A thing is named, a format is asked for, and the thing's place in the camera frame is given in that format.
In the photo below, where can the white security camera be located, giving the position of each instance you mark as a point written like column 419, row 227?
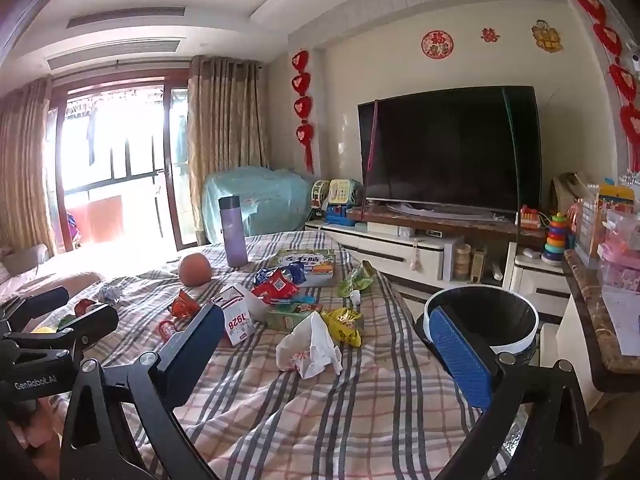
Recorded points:
column 635, row 62

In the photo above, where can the white carton with red print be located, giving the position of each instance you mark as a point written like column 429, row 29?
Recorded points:
column 235, row 320

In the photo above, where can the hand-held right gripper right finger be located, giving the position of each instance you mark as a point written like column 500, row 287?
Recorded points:
column 462, row 360

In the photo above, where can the green box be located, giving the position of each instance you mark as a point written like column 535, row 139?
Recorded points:
column 285, row 317

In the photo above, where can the black flat television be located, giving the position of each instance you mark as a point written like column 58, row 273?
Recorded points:
column 450, row 150

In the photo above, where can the pink bin with black liner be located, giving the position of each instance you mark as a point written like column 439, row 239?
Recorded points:
column 500, row 320

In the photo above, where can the blue toy cash register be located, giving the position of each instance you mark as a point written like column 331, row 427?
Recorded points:
column 340, row 215

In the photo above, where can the teal floral cover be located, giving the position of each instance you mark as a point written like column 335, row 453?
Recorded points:
column 270, row 195

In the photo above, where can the beige bag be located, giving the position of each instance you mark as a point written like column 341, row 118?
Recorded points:
column 567, row 192

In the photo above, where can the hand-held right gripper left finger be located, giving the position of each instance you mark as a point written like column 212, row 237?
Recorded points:
column 195, row 355

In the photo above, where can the white round toy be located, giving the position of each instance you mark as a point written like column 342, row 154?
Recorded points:
column 319, row 194

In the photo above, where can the beige curtain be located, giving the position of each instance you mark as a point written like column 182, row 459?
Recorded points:
column 25, row 160
column 225, row 120

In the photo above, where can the blue snack wrapper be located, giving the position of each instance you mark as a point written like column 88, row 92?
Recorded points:
column 294, row 272

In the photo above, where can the ceiling air vent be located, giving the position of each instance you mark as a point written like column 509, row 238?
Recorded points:
column 125, row 16
column 115, row 54

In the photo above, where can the small red wall sticker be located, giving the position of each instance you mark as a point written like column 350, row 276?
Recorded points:
column 490, row 35

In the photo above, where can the glass balcony door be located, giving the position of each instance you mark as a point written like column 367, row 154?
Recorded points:
column 125, row 160

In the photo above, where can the golden figure wall sticker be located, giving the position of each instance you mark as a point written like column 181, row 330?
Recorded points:
column 546, row 36

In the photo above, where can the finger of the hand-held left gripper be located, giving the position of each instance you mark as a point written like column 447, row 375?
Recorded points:
column 95, row 317
column 45, row 300

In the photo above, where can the orange snack wrapper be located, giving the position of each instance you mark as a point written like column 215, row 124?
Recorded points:
column 185, row 305

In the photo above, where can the brown marble counter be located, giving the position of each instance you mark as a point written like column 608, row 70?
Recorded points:
column 590, row 320

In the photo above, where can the plaid blanket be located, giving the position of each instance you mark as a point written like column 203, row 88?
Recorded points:
column 300, row 420

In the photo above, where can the cream television cabinet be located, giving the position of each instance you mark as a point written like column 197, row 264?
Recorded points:
column 380, row 250

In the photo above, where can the paper ball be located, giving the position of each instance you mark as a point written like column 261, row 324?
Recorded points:
column 110, row 292

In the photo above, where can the reddish round fruit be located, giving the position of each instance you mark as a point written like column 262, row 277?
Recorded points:
column 196, row 270

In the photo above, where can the wooden stacking toy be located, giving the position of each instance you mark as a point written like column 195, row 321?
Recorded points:
column 463, row 262

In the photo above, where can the round red wall sticker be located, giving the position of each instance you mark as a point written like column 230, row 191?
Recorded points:
column 437, row 44

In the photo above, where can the red snack wrapper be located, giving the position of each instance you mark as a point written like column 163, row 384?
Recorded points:
column 275, row 288

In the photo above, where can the white plastic bag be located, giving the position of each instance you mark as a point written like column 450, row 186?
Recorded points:
column 310, row 350

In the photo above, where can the small white bottle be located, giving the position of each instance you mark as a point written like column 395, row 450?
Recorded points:
column 355, row 299

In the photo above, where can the red toy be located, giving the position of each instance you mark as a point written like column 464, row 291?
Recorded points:
column 532, row 219

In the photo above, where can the green snack wrapper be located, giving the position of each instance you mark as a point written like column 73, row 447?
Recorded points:
column 357, row 280

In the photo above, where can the yellow snack wrapper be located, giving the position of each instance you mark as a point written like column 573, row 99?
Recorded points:
column 345, row 322

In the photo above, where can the purple thermos bottle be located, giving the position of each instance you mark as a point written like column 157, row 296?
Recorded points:
column 232, row 235

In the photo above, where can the white paper sheet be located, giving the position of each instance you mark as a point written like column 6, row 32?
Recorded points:
column 625, row 320

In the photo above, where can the brown marble shelf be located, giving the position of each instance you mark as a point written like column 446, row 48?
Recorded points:
column 450, row 223

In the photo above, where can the small red packet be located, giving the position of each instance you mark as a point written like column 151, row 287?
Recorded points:
column 167, row 330

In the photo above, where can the colourful children's book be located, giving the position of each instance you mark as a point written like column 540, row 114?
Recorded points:
column 305, row 260

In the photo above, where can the yellow picture box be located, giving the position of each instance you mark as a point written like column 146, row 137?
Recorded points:
column 616, row 197

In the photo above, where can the pink lidded clear container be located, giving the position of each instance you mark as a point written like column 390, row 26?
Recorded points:
column 620, row 255

